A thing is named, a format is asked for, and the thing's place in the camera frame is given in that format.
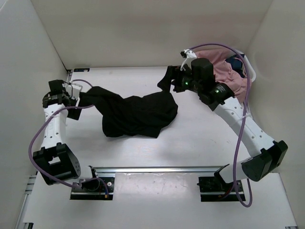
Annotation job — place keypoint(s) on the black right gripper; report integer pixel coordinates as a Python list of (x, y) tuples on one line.
[(172, 73)]

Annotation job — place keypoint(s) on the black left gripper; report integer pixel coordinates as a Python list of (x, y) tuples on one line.
[(75, 114)]

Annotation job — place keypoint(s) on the black trousers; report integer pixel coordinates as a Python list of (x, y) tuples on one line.
[(133, 115)]

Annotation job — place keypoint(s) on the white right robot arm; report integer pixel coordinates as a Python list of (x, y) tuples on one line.
[(265, 154)]

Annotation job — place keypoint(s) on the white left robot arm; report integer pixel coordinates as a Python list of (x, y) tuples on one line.
[(48, 150)]

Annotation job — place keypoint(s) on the pink trousers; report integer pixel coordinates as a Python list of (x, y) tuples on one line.
[(223, 71)]

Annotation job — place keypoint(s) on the white laundry basket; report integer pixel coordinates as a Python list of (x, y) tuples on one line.
[(251, 71)]

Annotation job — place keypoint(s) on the navy blue garment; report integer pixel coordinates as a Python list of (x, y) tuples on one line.
[(237, 65)]

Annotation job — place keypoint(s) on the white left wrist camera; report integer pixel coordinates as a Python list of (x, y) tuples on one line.
[(73, 90)]

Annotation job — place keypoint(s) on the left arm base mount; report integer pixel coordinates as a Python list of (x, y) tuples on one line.
[(95, 190)]

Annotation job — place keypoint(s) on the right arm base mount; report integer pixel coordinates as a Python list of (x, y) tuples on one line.
[(212, 190)]

